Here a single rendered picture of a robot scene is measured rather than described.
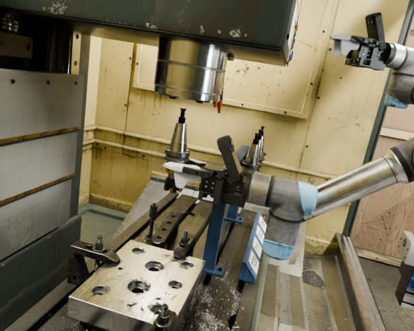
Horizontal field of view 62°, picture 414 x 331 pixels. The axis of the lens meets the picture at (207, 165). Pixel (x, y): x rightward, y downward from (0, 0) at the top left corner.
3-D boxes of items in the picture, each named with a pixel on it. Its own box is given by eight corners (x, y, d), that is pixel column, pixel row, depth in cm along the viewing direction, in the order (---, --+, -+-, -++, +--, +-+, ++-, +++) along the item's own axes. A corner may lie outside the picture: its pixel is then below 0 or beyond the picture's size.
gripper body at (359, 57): (358, 64, 104) (389, 71, 108) (366, 34, 102) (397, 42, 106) (342, 64, 111) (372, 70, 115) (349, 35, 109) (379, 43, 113)
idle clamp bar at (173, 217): (179, 229, 132) (182, 214, 131) (160, 262, 107) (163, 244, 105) (167, 226, 133) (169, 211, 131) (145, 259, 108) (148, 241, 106)
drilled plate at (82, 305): (203, 276, 97) (206, 260, 96) (167, 350, 70) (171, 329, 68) (128, 255, 101) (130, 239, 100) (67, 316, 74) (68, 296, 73)
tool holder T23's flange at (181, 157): (166, 155, 89) (167, 145, 88) (190, 159, 88) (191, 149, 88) (161, 160, 82) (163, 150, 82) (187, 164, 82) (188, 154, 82)
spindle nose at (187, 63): (158, 90, 89) (163, 41, 86) (219, 100, 89) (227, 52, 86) (146, 93, 74) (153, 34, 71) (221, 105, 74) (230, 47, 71)
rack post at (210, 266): (224, 269, 110) (242, 181, 102) (221, 278, 105) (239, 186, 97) (194, 261, 112) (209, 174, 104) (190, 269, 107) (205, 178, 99)
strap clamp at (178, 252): (190, 266, 108) (198, 222, 105) (177, 289, 96) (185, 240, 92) (181, 263, 109) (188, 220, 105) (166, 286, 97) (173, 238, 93)
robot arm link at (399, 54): (409, 44, 107) (388, 44, 114) (397, 41, 106) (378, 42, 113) (401, 69, 109) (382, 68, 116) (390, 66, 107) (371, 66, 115)
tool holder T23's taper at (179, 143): (170, 146, 87) (173, 120, 85) (188, 149, 87) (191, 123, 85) (167, 150, 83) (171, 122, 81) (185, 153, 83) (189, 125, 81)
